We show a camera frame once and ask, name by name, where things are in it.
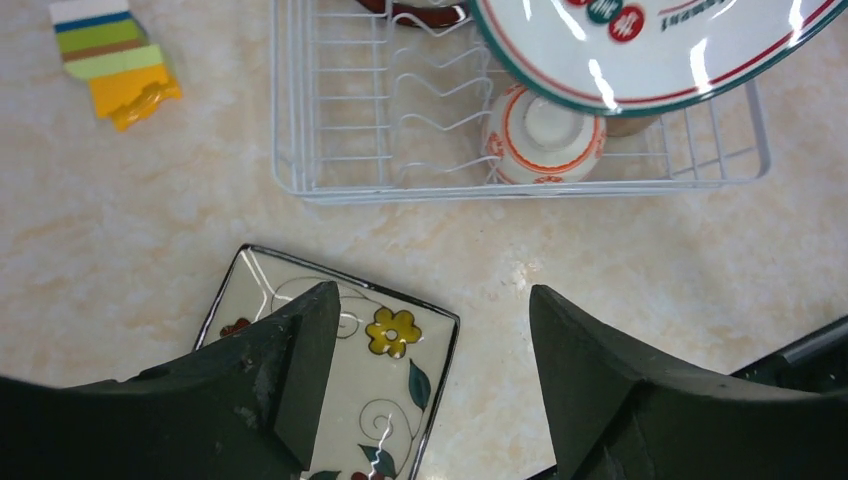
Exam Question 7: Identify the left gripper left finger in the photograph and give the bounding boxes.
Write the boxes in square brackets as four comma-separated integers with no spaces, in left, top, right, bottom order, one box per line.
[1,282,340,479]

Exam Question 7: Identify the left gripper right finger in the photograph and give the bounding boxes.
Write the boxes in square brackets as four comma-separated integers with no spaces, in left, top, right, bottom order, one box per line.
[529,285,847,479]

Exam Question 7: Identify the square floral glass plate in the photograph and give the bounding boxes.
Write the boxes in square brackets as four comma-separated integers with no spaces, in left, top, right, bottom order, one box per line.
[194,244,460,479]

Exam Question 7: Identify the orange white patterned bowl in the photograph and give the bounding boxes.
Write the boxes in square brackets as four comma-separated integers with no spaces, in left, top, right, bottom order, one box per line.
[482,83,607,184]

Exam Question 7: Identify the brown speckled bowl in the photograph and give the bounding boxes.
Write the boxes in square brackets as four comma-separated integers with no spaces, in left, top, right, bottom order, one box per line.
[605,115,660,138]

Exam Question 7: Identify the white wire dish rack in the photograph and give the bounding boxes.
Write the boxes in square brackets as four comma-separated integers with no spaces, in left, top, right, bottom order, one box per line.
[269,1,772,204]

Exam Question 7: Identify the white round patterned plate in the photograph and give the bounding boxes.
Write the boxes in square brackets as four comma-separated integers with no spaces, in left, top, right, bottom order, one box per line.
[470,0,847,117]

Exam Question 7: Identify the stacked colourful toy bricks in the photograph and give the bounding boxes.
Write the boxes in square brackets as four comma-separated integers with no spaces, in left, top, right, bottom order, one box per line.
[49,0,182,131]

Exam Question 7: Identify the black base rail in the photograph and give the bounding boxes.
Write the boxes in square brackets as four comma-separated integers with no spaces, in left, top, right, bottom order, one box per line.
[732,316,847,394]

